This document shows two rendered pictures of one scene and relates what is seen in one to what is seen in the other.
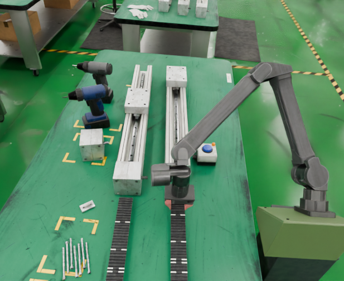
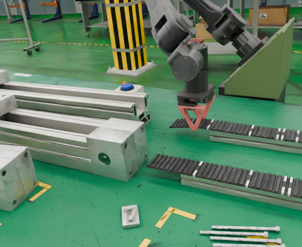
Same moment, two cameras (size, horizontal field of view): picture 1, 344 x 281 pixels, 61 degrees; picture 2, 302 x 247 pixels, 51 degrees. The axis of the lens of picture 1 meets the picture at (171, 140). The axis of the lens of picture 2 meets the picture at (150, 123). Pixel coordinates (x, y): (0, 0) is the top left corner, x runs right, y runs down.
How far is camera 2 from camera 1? 0.89 m
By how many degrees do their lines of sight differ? 50
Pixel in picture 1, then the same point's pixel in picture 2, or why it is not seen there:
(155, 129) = not seen: hidden behind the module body
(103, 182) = (89, 191)
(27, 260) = not seen: outside the picture
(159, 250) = (252, 156)
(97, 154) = (28, 176)
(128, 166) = (110, 128)
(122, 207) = (170, 164)
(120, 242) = (235, 175)
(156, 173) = (190, 54)
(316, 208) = (257, 40)
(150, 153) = not seen: hidden behind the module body
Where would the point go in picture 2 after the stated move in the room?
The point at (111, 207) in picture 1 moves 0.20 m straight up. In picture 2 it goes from (151, 188) to (140, 96)
